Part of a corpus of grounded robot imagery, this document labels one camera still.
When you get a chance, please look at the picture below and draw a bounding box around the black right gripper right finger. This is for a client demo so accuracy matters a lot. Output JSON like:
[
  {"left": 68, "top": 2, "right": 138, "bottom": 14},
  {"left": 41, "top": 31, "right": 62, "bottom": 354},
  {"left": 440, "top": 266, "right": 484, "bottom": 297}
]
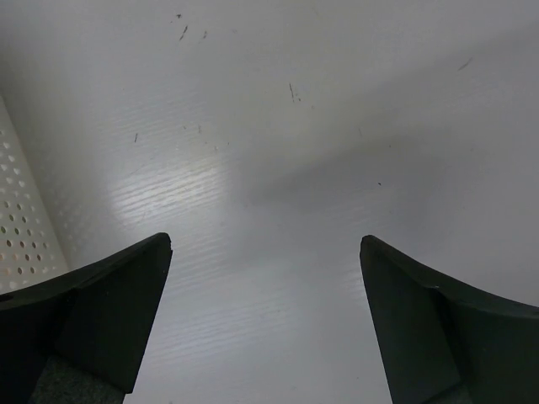
[{"left": 360, "top": 236, "right": 538, "bottom": 403}]

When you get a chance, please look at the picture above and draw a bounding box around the white perforated plastic box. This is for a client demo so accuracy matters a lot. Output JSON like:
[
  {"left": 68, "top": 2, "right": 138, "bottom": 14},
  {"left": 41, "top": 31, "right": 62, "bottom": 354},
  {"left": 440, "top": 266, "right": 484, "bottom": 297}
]
[{"left": 0, "top": 104, "right": 69, "bottom": 295}]

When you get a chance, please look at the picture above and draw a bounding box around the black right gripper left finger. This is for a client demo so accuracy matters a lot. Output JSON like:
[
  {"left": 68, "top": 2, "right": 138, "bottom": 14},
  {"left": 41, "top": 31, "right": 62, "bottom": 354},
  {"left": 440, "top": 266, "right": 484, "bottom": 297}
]
[{"left": 1, "top": 232, "right": 173, "bottom": 403}]

